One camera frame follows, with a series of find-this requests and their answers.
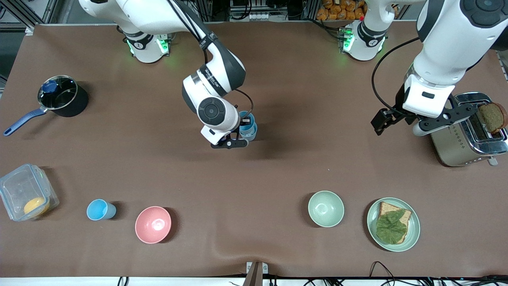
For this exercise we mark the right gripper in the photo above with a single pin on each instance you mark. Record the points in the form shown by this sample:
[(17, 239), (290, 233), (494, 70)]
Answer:
[(247, 120)]

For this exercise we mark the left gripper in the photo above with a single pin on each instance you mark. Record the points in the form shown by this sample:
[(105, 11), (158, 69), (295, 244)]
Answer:
[(394, 113)]

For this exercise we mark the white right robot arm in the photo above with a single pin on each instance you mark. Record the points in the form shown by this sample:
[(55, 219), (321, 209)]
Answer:
[(214, 75)]

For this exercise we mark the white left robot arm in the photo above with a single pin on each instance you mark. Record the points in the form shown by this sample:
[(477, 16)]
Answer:
[(448, 39)]

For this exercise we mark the beige and chrome toaster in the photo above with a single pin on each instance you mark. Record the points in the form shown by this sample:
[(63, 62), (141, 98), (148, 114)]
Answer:
[(452, 147)]

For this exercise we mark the brown bread slice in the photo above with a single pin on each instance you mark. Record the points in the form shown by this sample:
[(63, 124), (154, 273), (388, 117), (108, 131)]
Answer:
[(387, 207)]

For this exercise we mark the light green bowl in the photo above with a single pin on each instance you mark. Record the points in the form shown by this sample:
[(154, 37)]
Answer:
[(326, 208)]

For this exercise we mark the white power strip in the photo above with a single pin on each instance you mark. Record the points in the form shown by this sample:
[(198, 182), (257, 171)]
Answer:
[(260, 16)]

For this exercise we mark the green lettuce leaf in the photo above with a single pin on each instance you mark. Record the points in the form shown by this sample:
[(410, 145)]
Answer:
[(391, 228)]

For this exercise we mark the dark toast slice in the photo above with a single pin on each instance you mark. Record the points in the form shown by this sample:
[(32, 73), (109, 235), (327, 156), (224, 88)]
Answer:
[(492, 117)]

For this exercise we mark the light green plate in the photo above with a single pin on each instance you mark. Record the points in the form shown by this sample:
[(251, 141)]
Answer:
[(412, 234)]

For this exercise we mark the bag of orange snacks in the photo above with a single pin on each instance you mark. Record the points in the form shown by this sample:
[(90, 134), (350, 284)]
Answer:
[(341, 10)]

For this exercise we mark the pink bowl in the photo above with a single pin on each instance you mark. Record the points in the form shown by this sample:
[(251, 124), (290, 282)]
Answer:
[(152, 224)]

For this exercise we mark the glass lid with blue knob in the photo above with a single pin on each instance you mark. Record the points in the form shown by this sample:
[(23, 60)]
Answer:
[(63, 95)]

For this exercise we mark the orange round food piece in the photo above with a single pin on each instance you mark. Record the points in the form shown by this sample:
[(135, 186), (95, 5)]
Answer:
[(35, 205)]

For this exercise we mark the clear plastic food container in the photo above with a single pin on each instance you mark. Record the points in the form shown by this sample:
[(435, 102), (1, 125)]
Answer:
[(16, 186)]

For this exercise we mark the grey metal mount bracket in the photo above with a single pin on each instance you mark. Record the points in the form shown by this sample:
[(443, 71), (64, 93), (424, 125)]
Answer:
[(256, 272)]

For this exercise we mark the aluminium frame profile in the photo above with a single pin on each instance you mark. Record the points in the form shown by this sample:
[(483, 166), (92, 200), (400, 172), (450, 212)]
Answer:
[(24, 12)]

